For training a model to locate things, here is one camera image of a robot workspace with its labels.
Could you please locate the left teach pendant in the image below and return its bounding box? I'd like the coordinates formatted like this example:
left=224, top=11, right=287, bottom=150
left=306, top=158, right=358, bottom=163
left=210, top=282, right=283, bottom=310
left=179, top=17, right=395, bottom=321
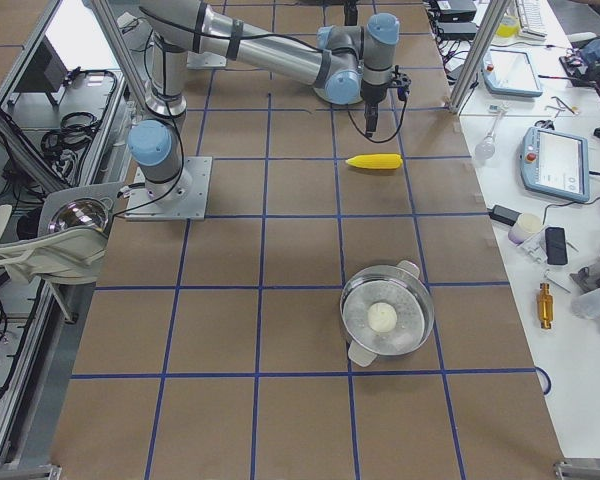
left=482, top=49, right=543, bottom=98

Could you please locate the steel steamer pot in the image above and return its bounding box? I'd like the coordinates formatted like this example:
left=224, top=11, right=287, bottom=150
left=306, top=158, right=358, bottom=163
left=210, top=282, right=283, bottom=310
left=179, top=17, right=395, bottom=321
left=339, top=260, right=434, bottom=367

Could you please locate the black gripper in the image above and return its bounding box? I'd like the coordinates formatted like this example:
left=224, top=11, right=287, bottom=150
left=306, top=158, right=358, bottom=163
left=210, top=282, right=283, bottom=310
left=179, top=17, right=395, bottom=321
left=362, top=67, right=410, bottom=136

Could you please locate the right teach pendant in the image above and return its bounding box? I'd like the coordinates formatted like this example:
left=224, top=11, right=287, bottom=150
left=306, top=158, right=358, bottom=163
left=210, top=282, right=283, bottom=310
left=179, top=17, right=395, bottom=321
left=519, top=127, right=590, bottom=203

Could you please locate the teach pendant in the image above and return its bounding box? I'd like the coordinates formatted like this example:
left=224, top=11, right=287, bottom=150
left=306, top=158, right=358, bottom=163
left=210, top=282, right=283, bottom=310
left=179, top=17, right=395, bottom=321
left=482, top=49, right=543, bottom=98
left=519, top=127, right=590, bottom=203

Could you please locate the white chair with bowl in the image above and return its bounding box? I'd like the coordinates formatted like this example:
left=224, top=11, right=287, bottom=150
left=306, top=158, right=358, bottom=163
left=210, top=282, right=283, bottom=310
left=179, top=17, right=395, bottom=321
left=0, top=181, right=123, bottom=285

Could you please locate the black power adapter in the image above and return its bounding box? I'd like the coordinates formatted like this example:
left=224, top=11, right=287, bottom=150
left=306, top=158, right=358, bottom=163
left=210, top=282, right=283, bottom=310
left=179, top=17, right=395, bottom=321
left=488, top=205, right=521, bottom=226

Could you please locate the yellow corn cob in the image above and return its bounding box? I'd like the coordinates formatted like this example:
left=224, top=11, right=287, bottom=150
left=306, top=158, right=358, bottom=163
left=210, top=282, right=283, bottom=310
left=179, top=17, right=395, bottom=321
left=345, top=153, right=403, bottom=170

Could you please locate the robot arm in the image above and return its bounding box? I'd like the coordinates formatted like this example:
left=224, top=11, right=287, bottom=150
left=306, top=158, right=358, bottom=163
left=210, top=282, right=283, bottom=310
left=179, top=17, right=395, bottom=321
left=127, top=1, right=410, bottom=219

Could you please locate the white plastic cup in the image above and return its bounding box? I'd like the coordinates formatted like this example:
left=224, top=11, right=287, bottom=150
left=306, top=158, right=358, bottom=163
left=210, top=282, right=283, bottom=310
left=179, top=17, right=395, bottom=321
left=508, top=213, right=543, bottom=245

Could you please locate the white steamed bun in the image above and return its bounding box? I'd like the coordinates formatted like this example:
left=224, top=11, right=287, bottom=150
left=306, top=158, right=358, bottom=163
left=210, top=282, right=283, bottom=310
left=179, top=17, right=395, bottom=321
left=367, top=302, right=397, bottom=333

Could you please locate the black phone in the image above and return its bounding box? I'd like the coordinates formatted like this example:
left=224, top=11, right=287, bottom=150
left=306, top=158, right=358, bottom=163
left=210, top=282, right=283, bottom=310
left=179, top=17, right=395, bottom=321
left=545, top=226, right=568, bottom=266

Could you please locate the gold brass fitting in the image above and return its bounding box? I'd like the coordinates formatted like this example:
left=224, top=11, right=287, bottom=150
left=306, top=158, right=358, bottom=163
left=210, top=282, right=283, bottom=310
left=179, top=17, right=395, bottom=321
left=536, top=282, right=554, bottom=330

